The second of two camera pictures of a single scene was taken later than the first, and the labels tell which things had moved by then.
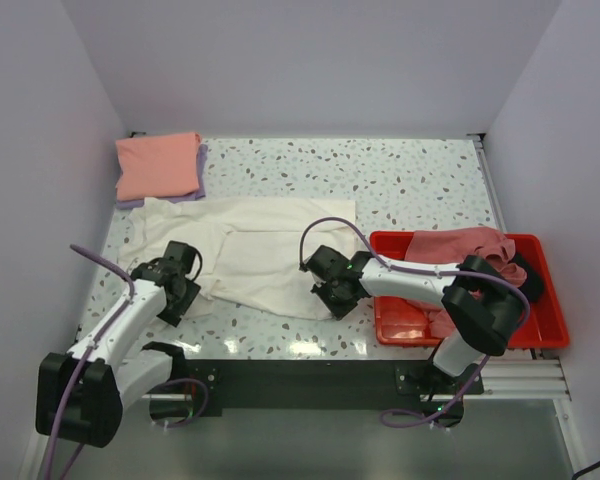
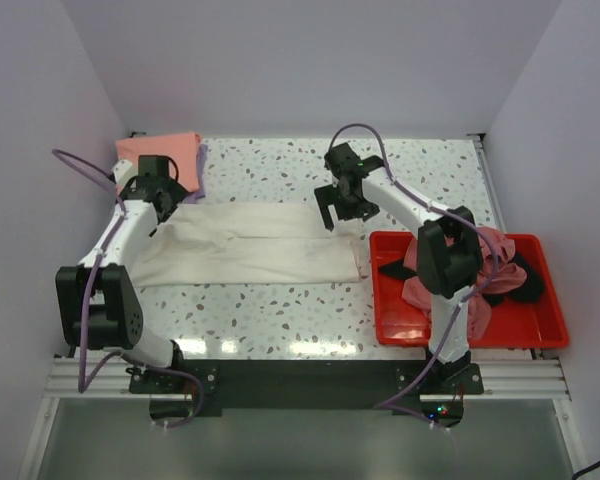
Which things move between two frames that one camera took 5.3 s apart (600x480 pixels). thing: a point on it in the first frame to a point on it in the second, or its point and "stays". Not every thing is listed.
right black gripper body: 331,282 to 351,207
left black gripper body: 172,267 to 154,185
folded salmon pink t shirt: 157,166 stays
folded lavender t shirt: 198,194 stays
